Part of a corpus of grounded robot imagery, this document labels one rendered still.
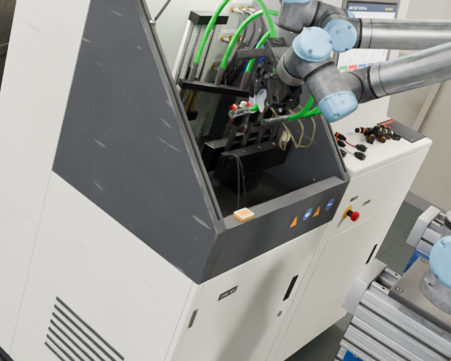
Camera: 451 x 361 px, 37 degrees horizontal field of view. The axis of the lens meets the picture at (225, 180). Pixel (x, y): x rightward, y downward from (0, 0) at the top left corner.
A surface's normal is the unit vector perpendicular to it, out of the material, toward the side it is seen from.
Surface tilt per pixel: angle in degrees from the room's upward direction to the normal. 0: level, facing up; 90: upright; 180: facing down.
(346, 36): 90
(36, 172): 90
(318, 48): 45
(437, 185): 90
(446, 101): 90
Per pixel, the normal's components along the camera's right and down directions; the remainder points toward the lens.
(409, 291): 0.31, -0.85
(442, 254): -0.58, 0.33
